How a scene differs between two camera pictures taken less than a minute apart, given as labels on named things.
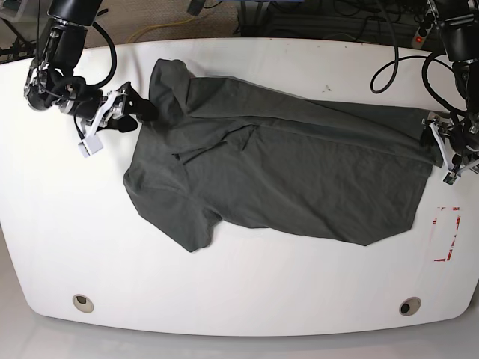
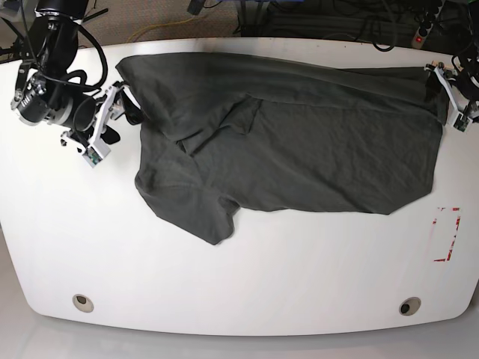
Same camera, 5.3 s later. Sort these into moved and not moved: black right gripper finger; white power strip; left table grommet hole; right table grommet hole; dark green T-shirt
Moved: black right gripper finger; dark green T-shirt
Not moved: right table grommet hole; left table grommet hole; white power strip
